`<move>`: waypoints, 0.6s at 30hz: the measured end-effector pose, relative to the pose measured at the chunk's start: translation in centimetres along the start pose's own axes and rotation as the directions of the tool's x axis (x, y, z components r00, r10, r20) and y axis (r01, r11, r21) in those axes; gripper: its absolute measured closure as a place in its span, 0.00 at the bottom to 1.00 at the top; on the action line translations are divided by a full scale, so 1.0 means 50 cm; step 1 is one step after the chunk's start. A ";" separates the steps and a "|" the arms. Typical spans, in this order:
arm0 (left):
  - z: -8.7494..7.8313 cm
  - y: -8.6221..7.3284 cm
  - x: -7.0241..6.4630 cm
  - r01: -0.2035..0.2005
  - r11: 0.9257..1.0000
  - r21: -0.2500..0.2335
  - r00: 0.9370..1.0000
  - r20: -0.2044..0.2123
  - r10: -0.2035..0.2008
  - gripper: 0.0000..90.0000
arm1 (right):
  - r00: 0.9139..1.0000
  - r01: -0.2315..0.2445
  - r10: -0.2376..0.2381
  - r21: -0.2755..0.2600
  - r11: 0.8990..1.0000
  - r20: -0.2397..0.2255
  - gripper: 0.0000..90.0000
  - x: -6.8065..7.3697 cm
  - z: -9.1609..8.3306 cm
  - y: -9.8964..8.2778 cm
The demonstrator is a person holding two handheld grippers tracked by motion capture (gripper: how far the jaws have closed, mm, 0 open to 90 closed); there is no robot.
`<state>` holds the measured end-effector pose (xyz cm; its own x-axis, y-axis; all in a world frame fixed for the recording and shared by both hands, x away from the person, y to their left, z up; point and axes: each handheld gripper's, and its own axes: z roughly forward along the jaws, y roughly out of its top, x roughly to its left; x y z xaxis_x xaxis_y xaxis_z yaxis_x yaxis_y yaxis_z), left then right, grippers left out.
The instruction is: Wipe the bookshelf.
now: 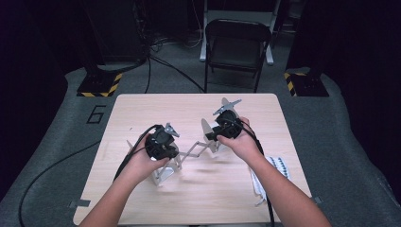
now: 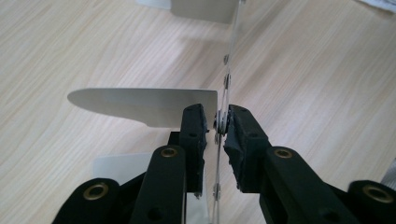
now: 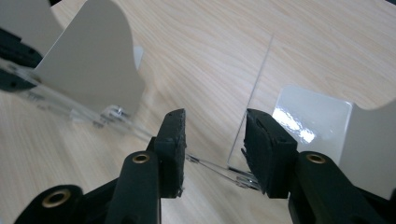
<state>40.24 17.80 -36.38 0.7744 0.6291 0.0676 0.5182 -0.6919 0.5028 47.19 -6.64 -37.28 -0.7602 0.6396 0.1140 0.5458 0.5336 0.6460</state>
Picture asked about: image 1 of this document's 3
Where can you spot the grey expandable metal rack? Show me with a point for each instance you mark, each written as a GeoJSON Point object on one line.
{"type": "Point", "coordinates": [209, 135]}

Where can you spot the grey tape strip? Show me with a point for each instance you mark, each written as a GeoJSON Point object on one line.
{"type": "Point", "coordinates": [317, 200]}
{"type": "Point", "coordinates": [80, 203]}

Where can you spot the black folding chair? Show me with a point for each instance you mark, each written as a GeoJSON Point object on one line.
{"type": "Point", "coordinates": [235, 52]}

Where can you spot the white patterned dish cloth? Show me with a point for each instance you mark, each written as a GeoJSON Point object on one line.
{"type": "Point", "coordinates": [280, 165]}

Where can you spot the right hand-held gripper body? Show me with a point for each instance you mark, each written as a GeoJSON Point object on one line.
{"type": "Point", "coordinates": [227, 124]}

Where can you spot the person's right hand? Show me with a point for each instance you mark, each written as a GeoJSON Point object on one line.
{"type": "Point", "coordinates": [244, 148]}

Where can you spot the black yellow striped stand base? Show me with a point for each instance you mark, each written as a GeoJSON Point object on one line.
{"type": "Point", "coordinates": [307, 85]}
{"type": "Point", "coordinates": [97, 85]}

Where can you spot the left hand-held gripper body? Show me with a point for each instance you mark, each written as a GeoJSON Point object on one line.
{"type": "Point", "coordinates": [160, 143]}

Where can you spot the black equipment cabinet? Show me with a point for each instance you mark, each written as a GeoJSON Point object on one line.
{"type": "Point", "coordinates": [116, 31]}

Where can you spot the person's left hand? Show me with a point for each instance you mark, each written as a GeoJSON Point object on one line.
{"type": "Point", "coordinates": [142, 164]}

